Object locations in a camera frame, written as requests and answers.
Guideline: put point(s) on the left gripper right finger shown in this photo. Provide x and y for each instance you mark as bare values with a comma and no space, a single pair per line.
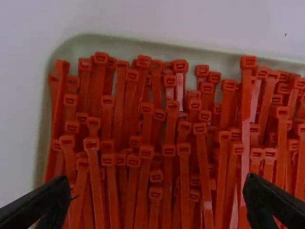
274,205

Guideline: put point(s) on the pale tray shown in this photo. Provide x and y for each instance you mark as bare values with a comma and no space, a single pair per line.
143,46

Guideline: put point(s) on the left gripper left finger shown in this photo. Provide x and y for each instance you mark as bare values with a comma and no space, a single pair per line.
35,205

